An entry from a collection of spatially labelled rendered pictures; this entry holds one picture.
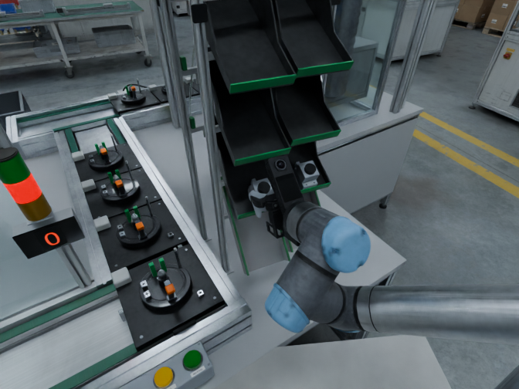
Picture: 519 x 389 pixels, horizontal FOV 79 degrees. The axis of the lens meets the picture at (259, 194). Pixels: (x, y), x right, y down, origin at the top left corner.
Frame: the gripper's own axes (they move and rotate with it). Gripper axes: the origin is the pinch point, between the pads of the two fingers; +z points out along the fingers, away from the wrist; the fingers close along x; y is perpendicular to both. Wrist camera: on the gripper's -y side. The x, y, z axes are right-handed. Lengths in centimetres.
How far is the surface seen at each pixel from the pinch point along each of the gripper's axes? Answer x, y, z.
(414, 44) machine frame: 126, -33, 72
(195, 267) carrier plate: -19.3, 22.9, 17.1
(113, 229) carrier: -40, 12, 41
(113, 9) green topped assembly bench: -9, -181, 487
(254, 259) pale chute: -3.2, 22.5, 8.7
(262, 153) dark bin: 0.0, -9.4, -4.6
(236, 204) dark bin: -6.2, 3.3, 3.6
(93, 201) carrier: -46, 4, 57
